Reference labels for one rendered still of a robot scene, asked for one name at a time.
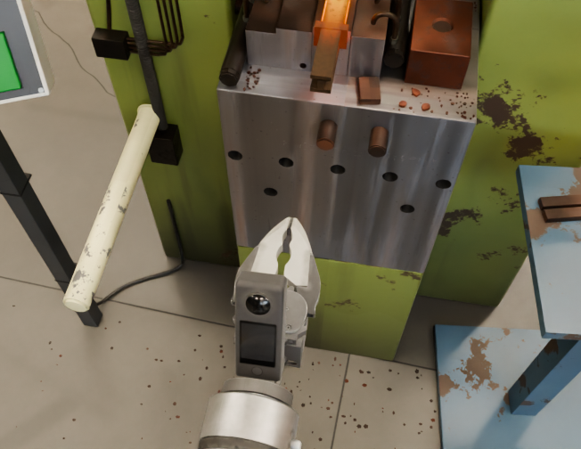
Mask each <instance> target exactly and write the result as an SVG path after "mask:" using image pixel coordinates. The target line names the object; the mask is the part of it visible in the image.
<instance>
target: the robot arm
mask: <svg viewBox="0 0 581 449"><path fill-rule="evenodd" d="M289 234H290V236H291V242H290V260H289V262H288V263H287V264H286V265H285V268H284V275H279V274H278V263H277V258H278V257H279V255H280V254H281V253H282V243H283V241H284V239H285V238H286V237H287V236H289ZM287 285H288V286H290V287H289V288H288V289H287ZM320 289H321V282H320V276H319V273H318V270H317V267H316V263H315V258H314V255H313V253H312V250H311V247H310V244H309V241H308V238H307V234H306V232H305V230H304V228H303V227H302V225H301V224H300V222H299V221H298V219H297V218H292V217H287V218H285V219H284V220H283V221H281V223H279V224H278V225H277V226H275V227H274V228H273V229H272V230H271V231H270V232H269V233H268V234H267V235H266V236H265V238H264V239H263V240H262V241H261V242H260V243H259V244H258V245H257V246H256V247H255V248H254V249H253V250H252V252H251V253H250V254H249V256H248V257H247V258H246V260H245V261H244V262H243V263H242V265H241V267H240V268H239V270H238V273H237V274H236V277H235V282H234V293H233V297H232V298H231V302H232V305H233V306H235V316H233V323H234V324H235V333H234V340H235V374H236V375H237V376H242V377H244V378H232V379H229V380H226V381H225V382H224V385H223V388H222V392H221V393H218V394H215V395H213V396H212V397H211V398H210V399H209V405H208V409H207V412H206V416H205V420H204V423H203V427H202V430H201V433H200V440H199V441H200V443H199V447H198V449H301V442H300V441H299V440H295V438H296V434H297V428H298V422H299V416H298V414H297V413H296V412H295V410H294V409H293V408H291V407H292V401H293V394H292V393H291V392H290V391H289V390H288V389H286V388H283V387H281V381H282V372H283V369H284V368H285V367H286V366H290V367H295V368H300V366H301V361H302V355H303V350H304V345H305V340H306V335H307V324H308V317H309V318H315V308H316V306H317V304H318V302H319V298H320ZM288 360H289V361H293V362H288Z"/></svg>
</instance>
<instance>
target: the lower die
mask: <svg viewBox="0 0 581 449"><path fill-rule="evenodd" d="M325 1H326V0H269V3H265V2H264V0H255V1H254V4H253V6H252V10H251V13H250V17H249V20H248V24H247V27H246V29H245V33H246V46H247V58H248V64H253V65H260V66H267V67H275V68H282V69H296V70H304V71H311V70H312V66H313V62H314V58H315V51H316V45H314V33H315V21H316V20H319V21H321V20H322V17H323V9H324V5H325ZM390 3H391V0H380V3H379V4H375V3H374V0H350V2H349V7H348V16H347V20H346V24H348V43H347V49H340V50H339V55H338V60H337V64H336V69H335V74H334V75H341V76H348V77H355V78H359V77H379V80H380V74H381V64H382V58H383V52H384V46H385V40H386V34H387V27H388V21H389V18H388V17H380V18H379V19H377V21H376V24H375V25H372V24H371V20H372V17H373V15H374V14H375V13H377V12H382V11H387V12H389V9H390ZM300 63H305V64H306V65H307V67H306V68H304V69H302V68H301V67H300V66H299V64H300Z"/></svg>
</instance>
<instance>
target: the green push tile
mask: <svg viewBox="0 0 581 449"><path fill-rule="evenodd" d="M21 87H22V84H21V81H20V77H19V74H18V71H17V69H16V65H15V62H14V59H13V57H12V52H11V49H10V46H9V44H8V41H7V38H6V35H5V33H4V31H2V32H0V93H2V92H7V91H12V90H17V89H21Z"/></svg>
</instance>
